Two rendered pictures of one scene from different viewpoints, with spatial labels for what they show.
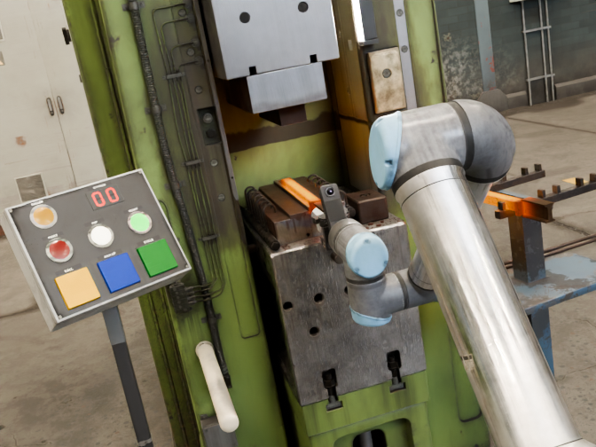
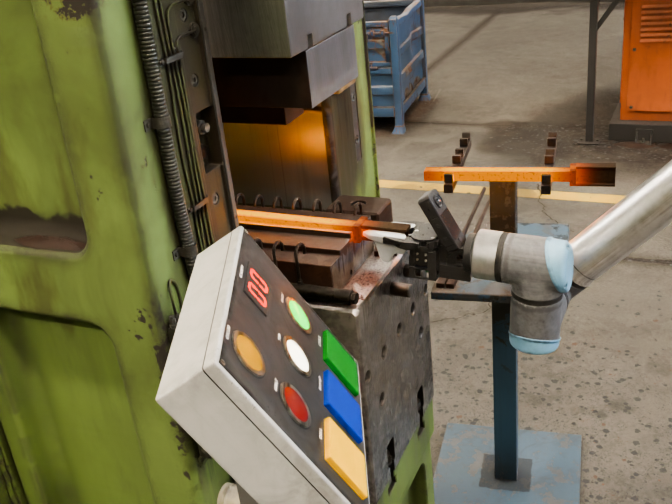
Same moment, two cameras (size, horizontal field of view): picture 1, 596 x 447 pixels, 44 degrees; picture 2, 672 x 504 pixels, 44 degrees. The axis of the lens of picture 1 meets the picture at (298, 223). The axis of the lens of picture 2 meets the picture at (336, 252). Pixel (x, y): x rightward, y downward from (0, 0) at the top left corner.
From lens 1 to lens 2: 1.51 m
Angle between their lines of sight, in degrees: 49
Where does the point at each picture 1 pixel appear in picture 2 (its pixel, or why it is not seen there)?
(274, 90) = (325, 68)
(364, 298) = (555, 319)
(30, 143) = not seen: outside the picture
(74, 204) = (249, 314)
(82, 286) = (348, 450)
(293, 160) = not seen: hidden behind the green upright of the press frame
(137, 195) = (268, 272)
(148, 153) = (152, 203)
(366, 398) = (407, 458)
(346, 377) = (399, 442)
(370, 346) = (409, 391)
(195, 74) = (190, 54)
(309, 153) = not seen: hidden behind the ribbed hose
